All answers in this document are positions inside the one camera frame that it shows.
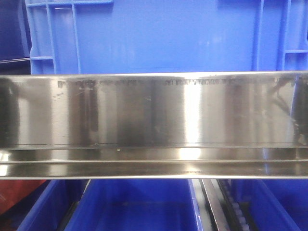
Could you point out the blue lower left bin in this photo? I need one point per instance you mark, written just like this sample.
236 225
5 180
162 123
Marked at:
52 205

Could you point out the red lower left bin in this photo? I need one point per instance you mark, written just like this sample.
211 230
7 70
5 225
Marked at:
13 191

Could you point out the stainless steel shelf rail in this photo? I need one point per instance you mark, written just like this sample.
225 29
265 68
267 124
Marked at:
223 125

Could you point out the dark blue upper left crate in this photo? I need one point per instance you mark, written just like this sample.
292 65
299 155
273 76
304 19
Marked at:
15 41

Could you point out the blue bin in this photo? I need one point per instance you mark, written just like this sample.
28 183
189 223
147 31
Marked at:
272 205
137 205
52 205

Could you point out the steel roller track divider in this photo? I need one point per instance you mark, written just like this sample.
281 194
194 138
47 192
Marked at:
218 210

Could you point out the blue lower right bin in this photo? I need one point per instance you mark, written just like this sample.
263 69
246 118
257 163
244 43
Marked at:
272 205

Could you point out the blue lower middle bin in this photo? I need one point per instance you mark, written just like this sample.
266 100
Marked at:
137 205

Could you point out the blue upper shelf crate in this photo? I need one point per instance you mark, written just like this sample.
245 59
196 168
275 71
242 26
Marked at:
156 36

